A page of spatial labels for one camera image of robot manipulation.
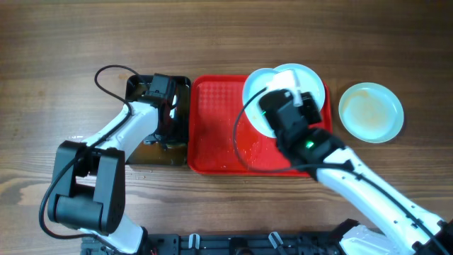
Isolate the black water tray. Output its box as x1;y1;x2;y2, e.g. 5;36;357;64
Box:
125;75;191;166

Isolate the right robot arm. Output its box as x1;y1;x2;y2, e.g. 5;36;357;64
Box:
258;69;452;254

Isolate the light blue plate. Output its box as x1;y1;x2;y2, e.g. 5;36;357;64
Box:
275;63;326;111
338;82;405;144
242;68;278;138

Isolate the red plastic tray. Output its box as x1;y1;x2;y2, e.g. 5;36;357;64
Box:
187;74;333;177

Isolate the left black cable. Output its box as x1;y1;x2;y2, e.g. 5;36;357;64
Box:
38;64;149;240

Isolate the right black cable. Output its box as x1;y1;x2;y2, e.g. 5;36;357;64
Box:
232;86;453;255

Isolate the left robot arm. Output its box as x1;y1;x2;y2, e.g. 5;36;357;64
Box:
39;74;191;254

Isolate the light blue plate bottom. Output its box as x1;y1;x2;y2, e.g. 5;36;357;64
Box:
338;82;405;144

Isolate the black cable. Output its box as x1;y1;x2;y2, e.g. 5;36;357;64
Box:
38;64;149;240
232;86;453;255

